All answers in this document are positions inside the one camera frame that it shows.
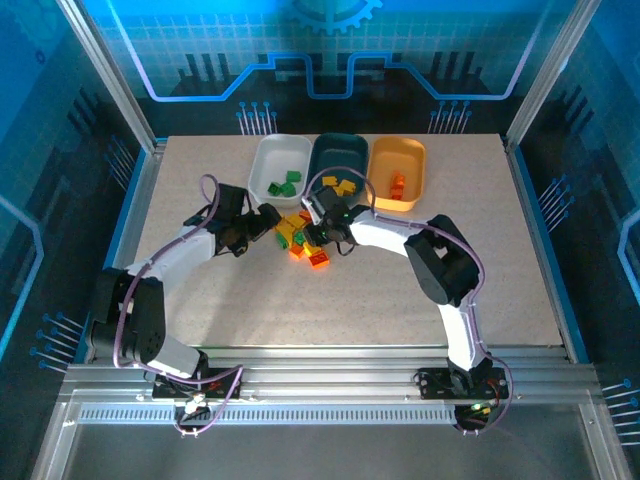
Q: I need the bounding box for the white plastic container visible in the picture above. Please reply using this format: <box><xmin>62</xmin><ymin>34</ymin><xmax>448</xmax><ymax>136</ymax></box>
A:
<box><xmin>248</xmin><ymin>133</ymin><xmax>314</xmax><ymax>207</ymax></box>

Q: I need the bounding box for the teal plastic container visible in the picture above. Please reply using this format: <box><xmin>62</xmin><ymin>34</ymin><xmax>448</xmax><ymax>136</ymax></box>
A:
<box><xmin>305</xmin><ymin>132</ymin><xmax>370</xmax><ymax>207</ymax></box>

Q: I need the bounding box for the orange plastic container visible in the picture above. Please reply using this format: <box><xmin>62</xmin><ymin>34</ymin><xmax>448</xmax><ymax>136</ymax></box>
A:
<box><xmin>366</xmin><ymin>137</ymin><xmax>428</xmax><ymax>215</ymax></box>

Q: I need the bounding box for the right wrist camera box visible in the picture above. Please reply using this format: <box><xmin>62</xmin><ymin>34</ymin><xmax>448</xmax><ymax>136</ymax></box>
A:
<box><xmin>301</xmin><ymin>194</ymin><xmax>324</xmax><ymax>224</ymax></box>

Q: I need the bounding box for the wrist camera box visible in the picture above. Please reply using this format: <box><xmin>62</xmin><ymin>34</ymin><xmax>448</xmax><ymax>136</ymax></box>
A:
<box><xmin>215</xmin><ymin>183</ymin><xmax>252</xmax><ymax>217</ymax></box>
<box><xmin>301</xmin><ymin>194</ymin><xmax>324</xmax><ymax>224</ymax></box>

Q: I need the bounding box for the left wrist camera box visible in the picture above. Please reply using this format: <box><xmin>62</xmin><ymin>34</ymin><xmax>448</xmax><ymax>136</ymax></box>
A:
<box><xmin>215</xmin><ymin>183</ymin><xmax>252</xmax><ymax>217</ymax></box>

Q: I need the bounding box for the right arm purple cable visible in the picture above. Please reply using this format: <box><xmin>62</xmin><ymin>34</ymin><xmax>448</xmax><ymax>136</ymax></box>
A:
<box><xmin>303</xmin><ymin>167</ymin><xmax>515</xmax><ymax>437</ymax></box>

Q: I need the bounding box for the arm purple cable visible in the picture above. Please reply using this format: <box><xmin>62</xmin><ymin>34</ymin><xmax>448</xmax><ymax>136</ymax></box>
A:
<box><xmin>112</xmin><ymin>173</ymin><xmax>246</xmax><ymax>439</ymax></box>
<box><xmin>303</xmin><ymin>167</ymin><xmax>515</xmax><ymax>437</ymax></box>

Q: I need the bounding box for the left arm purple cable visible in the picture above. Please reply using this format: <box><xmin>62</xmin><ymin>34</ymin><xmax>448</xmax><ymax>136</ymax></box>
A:
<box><xmin>112</xmin><ymin>173</ymin><xmax>246</xmax><ymax>439</ymax></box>

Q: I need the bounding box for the aluminium table side rail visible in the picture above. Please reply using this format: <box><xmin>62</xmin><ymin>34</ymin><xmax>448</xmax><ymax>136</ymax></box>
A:
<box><xmin>502</xmin><ymin>137</ymin><xmax>591</xmax><ymax>362</ymax></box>
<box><xmin>84</xmin><ymin>139</ymin><xmax>167</xmax><ymax>362</ymax></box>

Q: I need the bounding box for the aluminium frame rail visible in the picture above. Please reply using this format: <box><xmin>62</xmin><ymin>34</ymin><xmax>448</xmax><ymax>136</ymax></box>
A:
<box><xmin>57</xmin><ymin>344</ymin><xmax>604</xmax><ymax>406</ymax></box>

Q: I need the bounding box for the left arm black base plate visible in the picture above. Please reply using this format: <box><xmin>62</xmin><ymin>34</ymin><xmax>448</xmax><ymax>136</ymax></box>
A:
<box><xmin>152</xmin><ymin>368</ymin><xmax>245</xmax><ymax>401</ymax></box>

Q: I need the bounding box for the slotted grey cable duct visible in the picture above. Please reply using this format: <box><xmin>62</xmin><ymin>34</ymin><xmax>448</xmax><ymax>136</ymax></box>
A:
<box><xmin>77</xmin><ymin>405</ymin><xmax>459</xmax><ymax>426</ymax></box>

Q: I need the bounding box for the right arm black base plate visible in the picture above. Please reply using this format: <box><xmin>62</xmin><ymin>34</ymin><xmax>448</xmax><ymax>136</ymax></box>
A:
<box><xmin>417</xmin><ymin>367</ymin><xmax>510</xmax><ymax>401</ymax></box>

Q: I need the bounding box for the aluminium frame post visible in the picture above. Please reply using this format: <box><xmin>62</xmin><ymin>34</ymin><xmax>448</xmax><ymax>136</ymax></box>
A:
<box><xmin>57</xmin><ymin>0</ymin><xmax>159</xmax><ymax>151</ymax></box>
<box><xmin>503</xmin><ymin>0</ymin><xmax>604</xmax><ymax>151</ymax></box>

